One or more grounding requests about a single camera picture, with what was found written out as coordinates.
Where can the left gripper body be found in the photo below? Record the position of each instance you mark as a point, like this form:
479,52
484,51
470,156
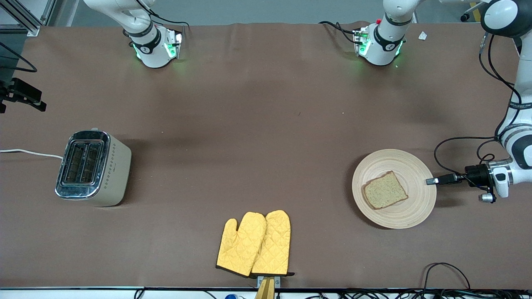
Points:
474,174

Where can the round light wooden plate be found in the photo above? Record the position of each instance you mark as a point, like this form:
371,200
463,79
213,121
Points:
399,166

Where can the brown bread toast slice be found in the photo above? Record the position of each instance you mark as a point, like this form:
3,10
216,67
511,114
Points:
384,191

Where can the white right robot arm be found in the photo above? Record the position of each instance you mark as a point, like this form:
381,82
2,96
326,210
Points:
145,41

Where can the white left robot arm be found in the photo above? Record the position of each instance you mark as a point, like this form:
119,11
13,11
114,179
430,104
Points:
386,45

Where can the chrome and cream toaster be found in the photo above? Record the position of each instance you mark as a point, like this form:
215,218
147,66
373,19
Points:
112,174

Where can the small white paper scrap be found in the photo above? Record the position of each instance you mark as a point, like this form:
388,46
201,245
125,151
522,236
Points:
423,35

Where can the yellow quilted oven mitt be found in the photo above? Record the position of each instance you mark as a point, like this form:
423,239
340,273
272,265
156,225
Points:
274,245
239,249

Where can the brown table cover mat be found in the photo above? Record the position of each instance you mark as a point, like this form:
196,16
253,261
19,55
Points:
249,104

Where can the yellow wooden stick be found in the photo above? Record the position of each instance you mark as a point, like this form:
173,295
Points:
266,290

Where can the aluminium frame profile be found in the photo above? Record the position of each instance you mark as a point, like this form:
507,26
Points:
29,25

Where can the small metal bracket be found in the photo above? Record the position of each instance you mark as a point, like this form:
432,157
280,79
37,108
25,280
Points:
277,280

